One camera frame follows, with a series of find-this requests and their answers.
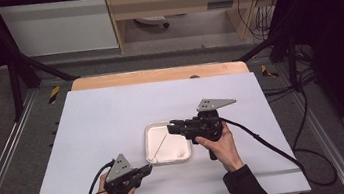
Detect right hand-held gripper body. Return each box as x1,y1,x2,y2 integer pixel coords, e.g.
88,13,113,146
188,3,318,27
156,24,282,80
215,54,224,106
185,94,244,164

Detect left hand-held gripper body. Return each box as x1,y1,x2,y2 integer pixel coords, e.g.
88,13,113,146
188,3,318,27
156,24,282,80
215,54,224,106
100,150,145,194

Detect white square tray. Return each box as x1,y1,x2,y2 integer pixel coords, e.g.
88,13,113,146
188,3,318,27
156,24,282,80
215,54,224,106
140,118,194,167

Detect thin wooden skewer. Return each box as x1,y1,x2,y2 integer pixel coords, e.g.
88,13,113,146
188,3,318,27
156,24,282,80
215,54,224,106
146,133,172,164

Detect person's right hand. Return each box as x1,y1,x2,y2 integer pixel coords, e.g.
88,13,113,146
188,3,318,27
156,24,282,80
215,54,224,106
193,119,246,178

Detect light wooden table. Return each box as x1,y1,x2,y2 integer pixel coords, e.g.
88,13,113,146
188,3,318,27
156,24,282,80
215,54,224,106
69,55,250,97

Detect yellow black tape strip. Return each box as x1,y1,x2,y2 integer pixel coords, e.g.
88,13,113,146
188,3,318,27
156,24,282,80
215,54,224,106
46,85,63,105
260,62,280,80

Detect white chair base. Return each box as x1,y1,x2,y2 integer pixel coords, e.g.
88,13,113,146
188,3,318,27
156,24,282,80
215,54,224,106
133,13,171,33

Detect black metal stand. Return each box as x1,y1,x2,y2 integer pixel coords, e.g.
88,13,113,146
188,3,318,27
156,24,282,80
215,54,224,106
0,0,85,125
229,0,316,100

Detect wooden desk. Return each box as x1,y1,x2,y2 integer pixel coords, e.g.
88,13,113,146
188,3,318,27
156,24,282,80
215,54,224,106
103,0,291,58

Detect white cabinet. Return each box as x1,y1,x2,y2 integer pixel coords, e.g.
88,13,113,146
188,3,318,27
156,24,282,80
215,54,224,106
0,0,120,64

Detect left hand-held gripper cable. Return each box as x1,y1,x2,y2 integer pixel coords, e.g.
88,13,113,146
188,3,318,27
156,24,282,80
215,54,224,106
78,158,120,194

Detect hand-held gripper cable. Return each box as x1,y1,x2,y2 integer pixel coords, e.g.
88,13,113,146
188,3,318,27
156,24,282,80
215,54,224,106
78,158,120,194
219,103,340,194

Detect right hand-held gripper cable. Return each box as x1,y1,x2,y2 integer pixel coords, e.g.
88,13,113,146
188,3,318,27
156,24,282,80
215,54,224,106
219,103,340,194

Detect black floor cables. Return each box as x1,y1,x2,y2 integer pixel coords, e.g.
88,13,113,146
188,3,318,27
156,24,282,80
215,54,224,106
256,42,321,105

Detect hanging black cable bundle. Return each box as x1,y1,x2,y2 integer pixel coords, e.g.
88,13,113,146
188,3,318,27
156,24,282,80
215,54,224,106
236,0,291,44

